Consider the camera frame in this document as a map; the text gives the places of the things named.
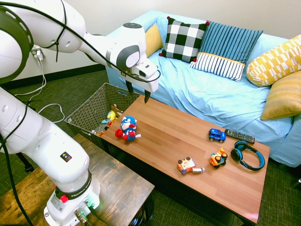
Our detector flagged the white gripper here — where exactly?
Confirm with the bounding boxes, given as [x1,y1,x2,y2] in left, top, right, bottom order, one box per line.
[120,67,159,104]

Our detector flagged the Captain America stuffed toy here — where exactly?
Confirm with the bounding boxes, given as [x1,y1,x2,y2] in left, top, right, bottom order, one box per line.
[114,115,142,142]

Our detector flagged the brown stuffed toy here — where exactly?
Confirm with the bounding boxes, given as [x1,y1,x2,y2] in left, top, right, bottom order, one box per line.
[110,104,124,116]

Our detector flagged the dark woven wicker basket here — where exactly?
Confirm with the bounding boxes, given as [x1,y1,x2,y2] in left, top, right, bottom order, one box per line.
[63,82,142,151]

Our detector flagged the orange patterned toy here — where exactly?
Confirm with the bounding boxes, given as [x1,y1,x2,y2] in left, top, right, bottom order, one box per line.
[96,117,118,137]

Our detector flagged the orange overturned toy vehicle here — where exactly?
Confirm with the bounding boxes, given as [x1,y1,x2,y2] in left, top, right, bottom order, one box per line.
[176,157,206,175]

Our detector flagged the blue toy car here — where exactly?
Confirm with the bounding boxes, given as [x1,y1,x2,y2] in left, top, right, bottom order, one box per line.
[207,128,227,144]

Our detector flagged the orange toy truck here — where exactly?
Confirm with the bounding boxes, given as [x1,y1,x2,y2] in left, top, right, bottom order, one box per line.
[209,147,229,169]

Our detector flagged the reddish wooden coffee table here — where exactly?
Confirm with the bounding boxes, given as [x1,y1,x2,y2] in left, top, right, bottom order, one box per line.
[100,94,271,226]

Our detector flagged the plain yellow cushion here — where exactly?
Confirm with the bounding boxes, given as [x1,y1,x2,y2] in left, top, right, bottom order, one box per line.
[144,23,164,58]

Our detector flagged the light blue covered sofa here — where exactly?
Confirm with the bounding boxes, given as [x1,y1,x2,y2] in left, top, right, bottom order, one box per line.
[105,9,301,168]

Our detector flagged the black white checked cushion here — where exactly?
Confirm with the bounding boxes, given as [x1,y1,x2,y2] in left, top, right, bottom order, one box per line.
[158,16,210,63]

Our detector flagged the rustic brown robot table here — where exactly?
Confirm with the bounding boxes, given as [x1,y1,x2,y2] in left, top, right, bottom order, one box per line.
[0,133,155,226]

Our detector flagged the blue striped cushion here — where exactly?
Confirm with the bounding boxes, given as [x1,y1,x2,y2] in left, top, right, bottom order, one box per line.
[189,21,264,83]

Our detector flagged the black remote control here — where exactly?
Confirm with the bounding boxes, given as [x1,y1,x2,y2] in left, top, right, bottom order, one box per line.
[224,129,256,144]

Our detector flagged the blue black headphones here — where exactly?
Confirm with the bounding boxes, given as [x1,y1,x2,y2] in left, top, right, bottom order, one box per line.
[230,140,266,171]

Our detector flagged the black tripod stand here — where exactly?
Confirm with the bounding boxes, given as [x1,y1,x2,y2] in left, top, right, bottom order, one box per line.
[16,152,35,173]

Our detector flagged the yellow white patterned bolster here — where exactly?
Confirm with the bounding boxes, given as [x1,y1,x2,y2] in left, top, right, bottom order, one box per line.
[246,34,301,88]

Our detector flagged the yellow ribbed cushion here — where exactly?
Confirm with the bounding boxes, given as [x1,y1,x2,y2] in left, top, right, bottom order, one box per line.
[260,70,301,121]

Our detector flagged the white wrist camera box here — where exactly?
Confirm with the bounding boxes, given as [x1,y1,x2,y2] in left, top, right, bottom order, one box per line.
[134,60,158,80]

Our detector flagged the white charging cable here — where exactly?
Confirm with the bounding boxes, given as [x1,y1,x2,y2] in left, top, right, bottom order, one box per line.
[14,58,47,96]
[37,103,65,124]

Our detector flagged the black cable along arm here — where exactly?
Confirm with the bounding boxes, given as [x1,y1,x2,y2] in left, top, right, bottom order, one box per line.
[0,0,162,226]

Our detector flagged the wall power outlet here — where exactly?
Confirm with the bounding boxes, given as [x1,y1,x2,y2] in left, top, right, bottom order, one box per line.
[30,47,45,61]

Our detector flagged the black base connector cable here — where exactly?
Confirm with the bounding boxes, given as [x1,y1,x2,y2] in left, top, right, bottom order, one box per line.
[84,200,114,226]

